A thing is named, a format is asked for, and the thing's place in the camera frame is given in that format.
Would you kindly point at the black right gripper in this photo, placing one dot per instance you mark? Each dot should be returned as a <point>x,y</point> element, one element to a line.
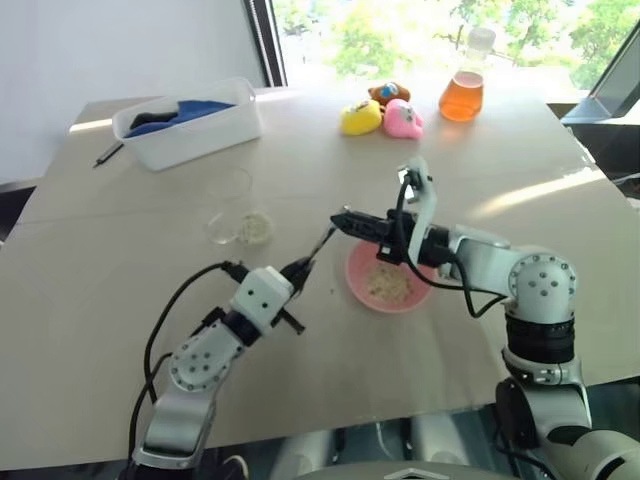
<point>396,240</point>

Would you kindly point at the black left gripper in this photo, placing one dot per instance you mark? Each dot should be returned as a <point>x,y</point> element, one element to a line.
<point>295,281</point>

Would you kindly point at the metal spoon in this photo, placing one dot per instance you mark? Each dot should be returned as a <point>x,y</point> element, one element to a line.
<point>322,242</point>

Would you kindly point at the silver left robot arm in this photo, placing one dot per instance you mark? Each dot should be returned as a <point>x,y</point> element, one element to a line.
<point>192,367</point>

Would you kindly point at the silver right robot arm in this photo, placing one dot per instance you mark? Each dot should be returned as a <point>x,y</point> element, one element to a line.
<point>537,345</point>

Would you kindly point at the pink bowl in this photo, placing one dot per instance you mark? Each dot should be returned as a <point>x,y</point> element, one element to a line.
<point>365,287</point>

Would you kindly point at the oatmeal in pink bowl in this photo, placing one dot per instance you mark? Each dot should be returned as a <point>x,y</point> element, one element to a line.
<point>391,284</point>

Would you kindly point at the oatmeal in glass mug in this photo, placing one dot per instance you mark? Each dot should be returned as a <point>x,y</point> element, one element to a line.
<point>255,228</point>

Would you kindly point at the clear glass mug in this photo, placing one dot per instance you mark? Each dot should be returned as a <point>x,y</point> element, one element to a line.
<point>231,205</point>

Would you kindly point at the yellow plush toy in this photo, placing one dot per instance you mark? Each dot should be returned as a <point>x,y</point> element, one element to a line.
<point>359,118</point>

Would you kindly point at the pink plush toy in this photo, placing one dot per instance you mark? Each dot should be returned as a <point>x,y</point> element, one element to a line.
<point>402,119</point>

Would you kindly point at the brown plush toy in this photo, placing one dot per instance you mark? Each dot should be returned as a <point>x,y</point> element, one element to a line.
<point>389,92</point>

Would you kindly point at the glass flask with orange liquid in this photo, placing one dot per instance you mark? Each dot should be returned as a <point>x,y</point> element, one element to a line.
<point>462,95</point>

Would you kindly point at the white plastic bin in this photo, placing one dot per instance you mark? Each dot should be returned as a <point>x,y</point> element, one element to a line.
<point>190,127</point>

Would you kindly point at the grey robot torso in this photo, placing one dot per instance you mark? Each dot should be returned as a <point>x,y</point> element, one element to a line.
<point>400,457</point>

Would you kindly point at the blue cloth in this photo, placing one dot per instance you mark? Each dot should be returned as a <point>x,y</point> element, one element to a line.
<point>192,114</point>

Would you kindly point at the dark window pillar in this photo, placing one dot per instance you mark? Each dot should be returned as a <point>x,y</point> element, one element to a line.
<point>272,42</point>

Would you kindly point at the black pen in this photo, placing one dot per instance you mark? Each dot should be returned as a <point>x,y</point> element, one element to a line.
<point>107,154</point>

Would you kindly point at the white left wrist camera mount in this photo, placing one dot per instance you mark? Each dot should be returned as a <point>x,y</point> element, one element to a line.
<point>260,295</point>

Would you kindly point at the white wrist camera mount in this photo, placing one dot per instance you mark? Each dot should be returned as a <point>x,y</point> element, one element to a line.
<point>260,295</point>
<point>419,200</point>

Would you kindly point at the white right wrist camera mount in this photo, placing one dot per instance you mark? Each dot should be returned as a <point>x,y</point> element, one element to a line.
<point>419,200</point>

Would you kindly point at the dark slanted window frame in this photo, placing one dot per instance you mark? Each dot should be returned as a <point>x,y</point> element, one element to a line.
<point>602,95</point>

